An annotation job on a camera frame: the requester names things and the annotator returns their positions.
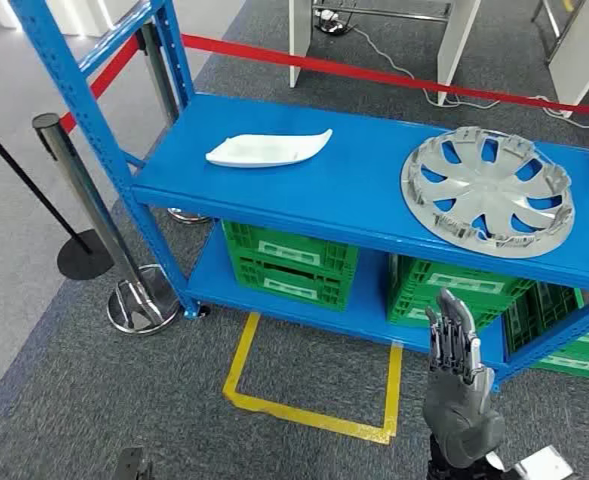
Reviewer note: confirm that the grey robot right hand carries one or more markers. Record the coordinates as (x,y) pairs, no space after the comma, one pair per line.
(464,417)

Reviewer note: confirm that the grey wheel hubcap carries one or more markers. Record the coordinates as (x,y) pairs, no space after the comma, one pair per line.
(494,199)

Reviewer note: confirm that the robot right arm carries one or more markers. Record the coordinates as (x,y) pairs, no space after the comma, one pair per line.
(437,467)

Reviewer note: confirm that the blue metal shelf rack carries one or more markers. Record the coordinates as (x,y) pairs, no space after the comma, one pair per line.
(324,179)

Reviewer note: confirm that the white curved plastic part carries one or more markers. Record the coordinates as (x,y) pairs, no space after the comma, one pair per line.
(264,151)

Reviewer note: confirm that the red barrier belt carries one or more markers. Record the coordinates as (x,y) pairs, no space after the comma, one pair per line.
(374,74)
(104,77)

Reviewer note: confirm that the white desk panel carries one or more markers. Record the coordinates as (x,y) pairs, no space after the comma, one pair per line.
(584,60)
(300,40)
(456,46)

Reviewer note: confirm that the steel desk crossbar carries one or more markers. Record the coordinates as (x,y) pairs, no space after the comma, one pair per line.
(384,12)

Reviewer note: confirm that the white power strip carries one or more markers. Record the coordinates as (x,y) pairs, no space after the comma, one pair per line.
(332,16)

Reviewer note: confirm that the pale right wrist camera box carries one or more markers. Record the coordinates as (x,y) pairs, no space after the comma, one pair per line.
(544,464)

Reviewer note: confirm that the steel desk frame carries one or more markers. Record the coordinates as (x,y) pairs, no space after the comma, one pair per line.
(554,23)

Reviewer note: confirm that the chrome stanchion post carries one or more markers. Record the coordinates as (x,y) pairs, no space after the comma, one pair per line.
(88,199)
(160,79)

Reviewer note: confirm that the black stanchion post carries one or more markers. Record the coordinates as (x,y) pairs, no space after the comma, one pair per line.
(81,262)

